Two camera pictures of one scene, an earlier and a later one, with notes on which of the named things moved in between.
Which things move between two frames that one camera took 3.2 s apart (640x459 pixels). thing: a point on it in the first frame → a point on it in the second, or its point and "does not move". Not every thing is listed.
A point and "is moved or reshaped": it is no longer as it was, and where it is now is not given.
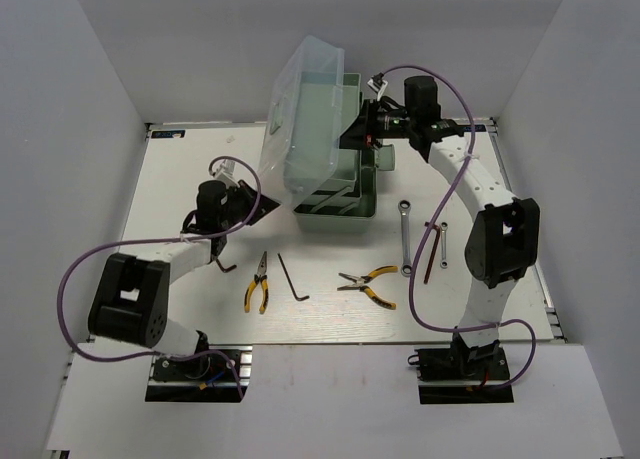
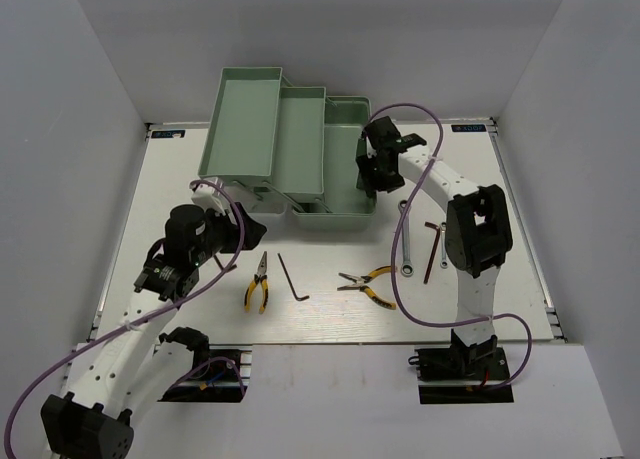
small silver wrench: [443, 226] does not move
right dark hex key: [429, 224] does not move
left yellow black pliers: [259, 276] does not move
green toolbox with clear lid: [331, 188] is moved or reshaped
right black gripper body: [395, 123] → [375, 177]
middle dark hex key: [291, 281] does not move
